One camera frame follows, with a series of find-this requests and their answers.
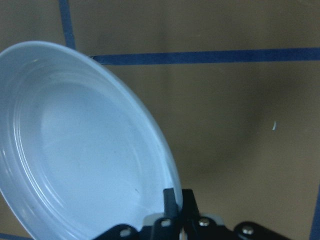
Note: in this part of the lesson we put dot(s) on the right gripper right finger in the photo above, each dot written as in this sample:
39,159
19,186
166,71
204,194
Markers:
190,209

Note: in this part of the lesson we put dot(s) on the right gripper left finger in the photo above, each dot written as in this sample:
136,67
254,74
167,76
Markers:
171,208

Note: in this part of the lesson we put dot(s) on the blue plate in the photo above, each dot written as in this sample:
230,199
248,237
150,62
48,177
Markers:
79,152

